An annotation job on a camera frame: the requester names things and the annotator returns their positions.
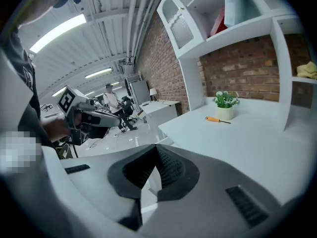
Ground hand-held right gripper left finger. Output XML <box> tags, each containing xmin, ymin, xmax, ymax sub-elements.
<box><xmin>43</xmin><ymin>144</ymin><xmax>157</xmax><ymax>232</ymax></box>

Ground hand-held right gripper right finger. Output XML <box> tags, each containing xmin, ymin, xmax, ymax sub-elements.
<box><xmin>142</xmin><ymin>144</ymin><xmax>285</xmax><ymax>238</ymax></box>

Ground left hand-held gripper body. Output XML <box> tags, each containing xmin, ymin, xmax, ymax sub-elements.
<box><xmin>57</xmin><ymin>85</ymin><xmax>96</xmax><ymax>146</ymax></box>

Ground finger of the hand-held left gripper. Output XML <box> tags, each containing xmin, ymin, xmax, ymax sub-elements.
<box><xmin>81</xmin><ymin>110</ymin><xmax>122</xmax><ymax>139</ymax></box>

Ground orange-handled screwdriver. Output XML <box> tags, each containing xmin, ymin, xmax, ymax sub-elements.
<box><xmin>205</xmin><ymin>116</ymin><xmax>232</xmax><ymax>124</ymax></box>

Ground person's left hand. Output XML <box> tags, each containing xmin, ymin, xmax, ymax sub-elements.
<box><xmin>53</xmin><ymin>113</ymin><xmax>82</xmax><ymax>141</ymax></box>

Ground black office chair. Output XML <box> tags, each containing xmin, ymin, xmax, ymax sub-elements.
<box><xmin>121</xmin><ymin>95</ymin><xmax>137</xmax><ymax>123</ymax></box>

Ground ceiling tube light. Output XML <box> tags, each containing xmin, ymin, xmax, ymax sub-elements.
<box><xmin>29</xmin><ymin>13</ymin><xmax>87</xmax><ymax>54</ymax></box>
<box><xmin>84</xmin><ymin>67</ymin><xmax>113</xmax><ymax>79</ymax></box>

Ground grey metal cabinet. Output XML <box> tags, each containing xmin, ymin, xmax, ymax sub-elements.
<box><xmin>130</xmin><ymin>80</ymin><xmax>152</xmax><ymax>106</ymax></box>

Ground white shelf rack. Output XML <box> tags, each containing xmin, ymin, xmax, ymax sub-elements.
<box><xmin>125</xmin><ymin>73</ymin><xmax>142</xmax><ymax>104</ymax></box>

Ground small white desk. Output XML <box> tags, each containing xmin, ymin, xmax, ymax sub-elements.
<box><xmin>139</xmin><ymin>100</ymin><xmax>181</xmax><ymax>124</ymax></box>

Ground white desk with hutch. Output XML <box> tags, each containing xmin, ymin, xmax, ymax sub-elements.
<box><xmin>148</xmin><ymin>0</ymin><xmax>317</xmax><ymax>208</ymax></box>

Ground person's black shirt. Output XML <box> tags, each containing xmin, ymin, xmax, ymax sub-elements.
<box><xmin>0</xmin><ymin>26</ymin><xmax>55</xmax><ymax>148</ymax></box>

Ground green potted plant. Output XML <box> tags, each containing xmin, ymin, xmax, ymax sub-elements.
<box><xmin>212</xmin><ymin>90</ymin><xmax>240</xmax><ymax>120</ymax></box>

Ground person's head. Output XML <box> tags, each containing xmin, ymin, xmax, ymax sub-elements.
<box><xmin>14</xmin><ymin>0</ymin><xmax>87</xmax><ymax>32</ymax></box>

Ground ribbed glass cabinet door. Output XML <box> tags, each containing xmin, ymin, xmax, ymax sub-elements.
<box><xmin>157</xmin><ymin>0</ymin><xmax>207</xmax><ymax>59</ymax></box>

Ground red book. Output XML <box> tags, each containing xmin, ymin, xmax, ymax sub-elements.
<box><xmin>210</xmin><ymin>5</ymin><xmax>228</xmax><ymax>37</ymax></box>

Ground yellow cloth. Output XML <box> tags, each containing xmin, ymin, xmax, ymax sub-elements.
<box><xmin>296</xmin><ymin>61</ymin><xmax>317</xmax><ymax>80</ymax></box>

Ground white binder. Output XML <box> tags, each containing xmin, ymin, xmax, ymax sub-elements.
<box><xmin>223</xmin><ymin>0</ymin><xmax>262</xmax><ymax>27</ymax></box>

